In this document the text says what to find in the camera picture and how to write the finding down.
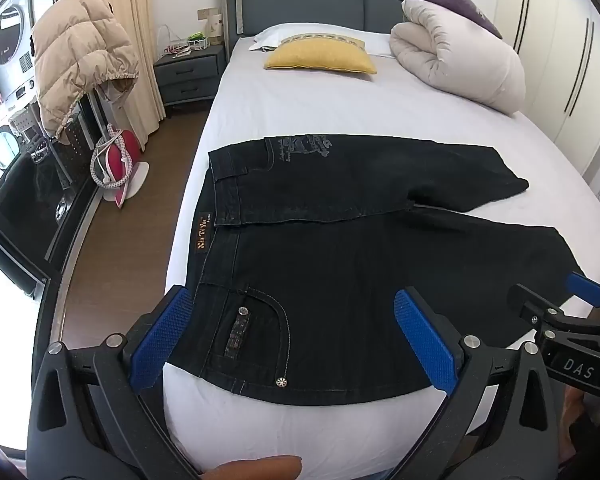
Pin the bed with white sheet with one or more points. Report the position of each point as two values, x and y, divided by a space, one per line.
330 110

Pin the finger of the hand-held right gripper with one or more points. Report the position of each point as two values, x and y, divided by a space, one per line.
587 290
535 305

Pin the beige curtain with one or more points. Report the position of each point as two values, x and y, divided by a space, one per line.
125 10

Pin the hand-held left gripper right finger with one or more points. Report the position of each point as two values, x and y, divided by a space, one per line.
425 340

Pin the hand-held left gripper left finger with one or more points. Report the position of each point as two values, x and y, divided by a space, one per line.
155 340

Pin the patterned beige pillow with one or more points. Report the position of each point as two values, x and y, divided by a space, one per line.
325 39

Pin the red steam iron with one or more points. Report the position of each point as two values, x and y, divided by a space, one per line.
120 160

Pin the black denim pants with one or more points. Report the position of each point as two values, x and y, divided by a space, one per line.
330 270

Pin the black glass cabinet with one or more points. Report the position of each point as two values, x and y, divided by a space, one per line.
35 200

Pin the rolled white duvet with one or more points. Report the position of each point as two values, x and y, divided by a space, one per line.
460 55

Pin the grey nightstand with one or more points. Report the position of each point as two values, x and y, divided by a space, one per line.
190 75

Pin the yellow pillow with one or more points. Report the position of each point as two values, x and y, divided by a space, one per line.
320 56

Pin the white wardrobe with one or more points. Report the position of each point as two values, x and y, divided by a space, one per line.
560 35

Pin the white appliance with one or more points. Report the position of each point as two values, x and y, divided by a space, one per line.
10 35

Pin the beige puffer jacket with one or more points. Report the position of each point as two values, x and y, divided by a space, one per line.
75 60

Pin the white pillow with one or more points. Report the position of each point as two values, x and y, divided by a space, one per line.
265 39

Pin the purple cushion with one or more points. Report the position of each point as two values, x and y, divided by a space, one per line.
455 2

